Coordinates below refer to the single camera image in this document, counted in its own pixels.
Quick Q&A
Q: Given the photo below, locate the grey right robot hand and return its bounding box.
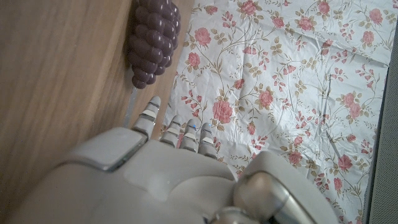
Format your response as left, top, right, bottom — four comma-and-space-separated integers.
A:
6, 95, 340, 224

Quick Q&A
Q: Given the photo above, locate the floral print backdrop curtain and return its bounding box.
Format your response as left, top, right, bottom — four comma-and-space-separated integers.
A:
160, 0, 398, 224

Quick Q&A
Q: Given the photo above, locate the purple toy grape cluster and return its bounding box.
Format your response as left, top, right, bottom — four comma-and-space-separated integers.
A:
126, 0, 182, 90

